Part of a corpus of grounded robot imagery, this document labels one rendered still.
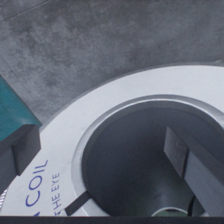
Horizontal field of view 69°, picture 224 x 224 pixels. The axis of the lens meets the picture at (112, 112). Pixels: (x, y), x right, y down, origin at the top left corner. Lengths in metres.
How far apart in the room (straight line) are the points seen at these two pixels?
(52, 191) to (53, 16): 1.03
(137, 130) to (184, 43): 0.67
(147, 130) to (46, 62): 0.93
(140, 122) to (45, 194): 0.53
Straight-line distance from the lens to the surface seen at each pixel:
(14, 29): 1.43
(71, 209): 0.56
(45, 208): 0.62
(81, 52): 1.28
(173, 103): 0.76
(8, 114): 2.00
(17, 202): 0.71
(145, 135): 0.94
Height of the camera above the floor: 1.15
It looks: 49 degrees down
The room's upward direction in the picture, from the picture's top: 171 degrees counter-clockwise
